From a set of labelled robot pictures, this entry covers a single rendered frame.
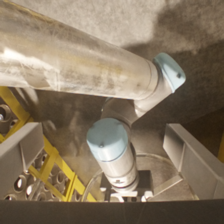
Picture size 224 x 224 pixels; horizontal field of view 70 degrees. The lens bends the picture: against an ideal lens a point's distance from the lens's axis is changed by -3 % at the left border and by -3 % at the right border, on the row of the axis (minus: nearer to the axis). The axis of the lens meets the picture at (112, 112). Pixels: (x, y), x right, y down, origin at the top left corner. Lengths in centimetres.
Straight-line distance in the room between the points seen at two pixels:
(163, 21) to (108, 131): 89
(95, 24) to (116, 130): 89
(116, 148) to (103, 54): 17
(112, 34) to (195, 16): 48
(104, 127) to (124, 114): 7
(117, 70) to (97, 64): 3
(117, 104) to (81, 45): 21
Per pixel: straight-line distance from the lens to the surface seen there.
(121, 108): 35
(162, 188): 60
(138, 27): 109
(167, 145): 17
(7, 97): 160
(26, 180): 290
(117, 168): 34
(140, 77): 25
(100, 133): 30
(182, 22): 112
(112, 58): 21
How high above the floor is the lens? 106
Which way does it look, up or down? 49 degrees down
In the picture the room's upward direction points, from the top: 170 degrees counter-clockwise
